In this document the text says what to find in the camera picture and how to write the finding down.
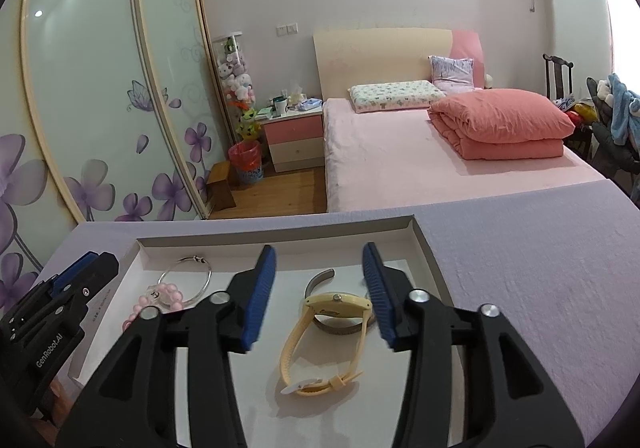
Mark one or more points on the folded pink quilt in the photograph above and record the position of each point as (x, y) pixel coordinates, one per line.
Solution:
(500, 123)

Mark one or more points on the floral sliding door wardrobe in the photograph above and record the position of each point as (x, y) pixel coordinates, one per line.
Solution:
(90, 103)

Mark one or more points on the dark wooden chair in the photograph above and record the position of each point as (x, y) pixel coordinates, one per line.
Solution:
(557, 78)

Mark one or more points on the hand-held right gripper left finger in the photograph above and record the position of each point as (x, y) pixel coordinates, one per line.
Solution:
(257, 298)

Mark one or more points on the cream and pink headboard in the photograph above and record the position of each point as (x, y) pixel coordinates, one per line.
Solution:
(380, 56)

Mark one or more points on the small wooden stool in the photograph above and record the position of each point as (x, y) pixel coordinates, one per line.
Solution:
(220, 188)

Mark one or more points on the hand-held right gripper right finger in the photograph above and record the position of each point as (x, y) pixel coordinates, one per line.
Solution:
(380, 298)

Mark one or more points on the small lilac pillow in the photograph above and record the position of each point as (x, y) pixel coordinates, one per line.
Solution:
(452, 71)

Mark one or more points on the patterned white pillow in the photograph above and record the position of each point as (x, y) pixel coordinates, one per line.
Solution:
(390, 96)

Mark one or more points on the light blue cloth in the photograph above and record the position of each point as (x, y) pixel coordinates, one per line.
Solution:
(309, 105)

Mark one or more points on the purple bed sheet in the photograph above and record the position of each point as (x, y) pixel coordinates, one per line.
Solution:
(500, 248)

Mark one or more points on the blue bin with red bag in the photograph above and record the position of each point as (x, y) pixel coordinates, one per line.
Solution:
(246, 163)

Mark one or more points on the bed with pink sheet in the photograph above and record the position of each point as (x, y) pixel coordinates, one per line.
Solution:
(390, 163)

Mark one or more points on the pink curtain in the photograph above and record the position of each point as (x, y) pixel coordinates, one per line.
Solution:
(600, 3)

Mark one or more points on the green and yellow plush toy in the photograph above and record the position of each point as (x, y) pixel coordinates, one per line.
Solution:
(249, 124)

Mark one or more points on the yellow wrist watch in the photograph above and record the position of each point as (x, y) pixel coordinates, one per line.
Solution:
(332, 304)

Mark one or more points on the white mug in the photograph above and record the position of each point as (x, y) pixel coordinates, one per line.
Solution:
(280, 106)

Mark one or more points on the red and yellow toys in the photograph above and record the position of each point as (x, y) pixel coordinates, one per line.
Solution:
(582, 111)

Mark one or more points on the grey shallow box tray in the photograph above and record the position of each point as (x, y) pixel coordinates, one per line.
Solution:
(320, 428)

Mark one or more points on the blue fleece clothing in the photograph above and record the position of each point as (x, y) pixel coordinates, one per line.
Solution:
(625, 113)

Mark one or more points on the pink and cream nightstand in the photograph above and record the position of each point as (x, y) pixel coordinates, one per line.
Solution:
(295, 143)

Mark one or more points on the thin silver bangle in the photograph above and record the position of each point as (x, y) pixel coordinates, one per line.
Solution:
(209, 278)

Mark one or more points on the clear tube of plush toys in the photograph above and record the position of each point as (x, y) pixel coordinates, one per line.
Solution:
(235, 73)

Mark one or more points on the white wall switch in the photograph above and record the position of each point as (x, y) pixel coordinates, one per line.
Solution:
(287, 29)

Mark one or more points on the grey chair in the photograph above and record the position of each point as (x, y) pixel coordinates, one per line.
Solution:
(612, 153)

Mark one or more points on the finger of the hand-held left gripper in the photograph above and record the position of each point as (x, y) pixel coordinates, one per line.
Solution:
(97, 278)
(75, 270)

